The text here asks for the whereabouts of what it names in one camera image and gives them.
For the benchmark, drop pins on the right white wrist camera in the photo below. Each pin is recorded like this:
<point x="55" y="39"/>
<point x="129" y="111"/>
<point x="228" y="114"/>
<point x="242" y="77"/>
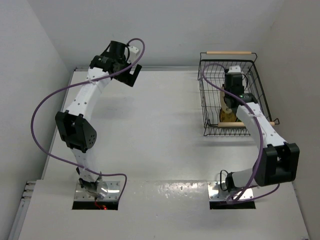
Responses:
<point x="235" y="69"/>

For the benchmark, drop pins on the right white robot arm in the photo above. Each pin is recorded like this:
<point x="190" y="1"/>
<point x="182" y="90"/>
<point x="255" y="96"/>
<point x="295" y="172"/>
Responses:
<point x="277" y="160"/>

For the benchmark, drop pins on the yellow patterned plate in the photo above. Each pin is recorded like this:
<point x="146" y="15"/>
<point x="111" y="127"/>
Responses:
<point x="227" y="117"/>

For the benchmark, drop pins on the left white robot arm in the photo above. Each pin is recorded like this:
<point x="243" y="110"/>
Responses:
<point x="116" y="62"/>

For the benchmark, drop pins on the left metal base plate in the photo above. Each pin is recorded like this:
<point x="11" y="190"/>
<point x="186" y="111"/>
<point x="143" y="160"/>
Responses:
<point x="112" y="191"/>

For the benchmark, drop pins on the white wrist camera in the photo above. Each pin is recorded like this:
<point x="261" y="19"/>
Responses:
<point x="235" y="69"/>
<point x="132" y="53"/>

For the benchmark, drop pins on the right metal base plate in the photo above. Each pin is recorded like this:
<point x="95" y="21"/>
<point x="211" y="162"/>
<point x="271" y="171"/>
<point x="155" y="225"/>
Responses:
<point x="217" y="192"/>

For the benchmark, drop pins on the beige floral plate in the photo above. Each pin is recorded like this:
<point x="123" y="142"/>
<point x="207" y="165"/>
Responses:
<point x="223" y="104"/>

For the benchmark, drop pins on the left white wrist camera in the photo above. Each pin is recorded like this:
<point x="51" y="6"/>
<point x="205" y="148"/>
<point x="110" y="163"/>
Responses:
<point x="132" y="53"/>

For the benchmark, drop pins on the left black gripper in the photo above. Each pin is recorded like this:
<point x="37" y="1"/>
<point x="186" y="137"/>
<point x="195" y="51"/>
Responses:
<point x="127" y="78"/>

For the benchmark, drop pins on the metal base plate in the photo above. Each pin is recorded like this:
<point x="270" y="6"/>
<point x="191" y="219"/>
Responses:
<point x="112" y="191"/>
<point x="217" y="192"/>

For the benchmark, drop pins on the black wire dish rack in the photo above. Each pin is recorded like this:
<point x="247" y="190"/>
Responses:
<point x="211" y="71"/>

